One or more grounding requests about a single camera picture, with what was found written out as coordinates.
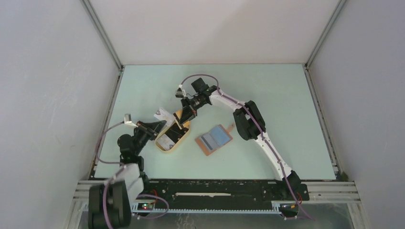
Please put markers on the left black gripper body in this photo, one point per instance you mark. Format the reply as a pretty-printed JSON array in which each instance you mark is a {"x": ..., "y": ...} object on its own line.
[{"x": 144, "y": 132}]

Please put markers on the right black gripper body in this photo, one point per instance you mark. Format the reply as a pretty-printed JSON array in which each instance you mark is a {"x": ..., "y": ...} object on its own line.
[{"x": 194, "y": 104}]

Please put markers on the yellow oval tray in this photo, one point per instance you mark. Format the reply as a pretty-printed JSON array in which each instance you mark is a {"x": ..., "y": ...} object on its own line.
[{"x": 187, "y": 125}]

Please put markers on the white VIP credit card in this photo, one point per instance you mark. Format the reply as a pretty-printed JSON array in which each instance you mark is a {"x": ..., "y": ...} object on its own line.
[{"x": 163, "y": 115}]

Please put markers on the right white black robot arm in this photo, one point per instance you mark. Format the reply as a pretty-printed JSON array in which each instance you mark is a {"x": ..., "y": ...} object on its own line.
[{"x": 248, "y": 122}]

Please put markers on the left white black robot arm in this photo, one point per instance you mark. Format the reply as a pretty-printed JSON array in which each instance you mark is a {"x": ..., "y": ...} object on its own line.
[{"x": 109, "y": 204}]

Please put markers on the credit card stack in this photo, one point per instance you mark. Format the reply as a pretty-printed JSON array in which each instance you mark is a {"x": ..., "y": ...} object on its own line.
[{"x": 165, "y": 142}]

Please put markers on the black VIP credit card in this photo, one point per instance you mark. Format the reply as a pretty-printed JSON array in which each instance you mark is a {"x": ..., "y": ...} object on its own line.
[{"x": 175, "y": 133}]

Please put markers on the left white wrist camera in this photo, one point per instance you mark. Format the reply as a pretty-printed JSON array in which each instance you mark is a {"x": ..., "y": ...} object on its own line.
[{"x": 129, "y": 119}]

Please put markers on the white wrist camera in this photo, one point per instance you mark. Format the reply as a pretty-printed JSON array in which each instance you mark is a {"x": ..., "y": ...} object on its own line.
[
  {"x": 180, "y": 92},
  {"x": 129, "y": 119}
]

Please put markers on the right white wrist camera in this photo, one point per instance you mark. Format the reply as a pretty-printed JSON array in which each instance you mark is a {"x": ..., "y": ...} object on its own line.
[{"x": 180, "y": 92}]

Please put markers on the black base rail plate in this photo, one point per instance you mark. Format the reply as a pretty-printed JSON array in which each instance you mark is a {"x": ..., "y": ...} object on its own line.
[{"x": 222, "y": 194}]

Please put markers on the aluminium frame rail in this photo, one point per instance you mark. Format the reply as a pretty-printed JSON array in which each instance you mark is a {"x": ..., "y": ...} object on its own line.
[{"x": 320, "y": 192}]

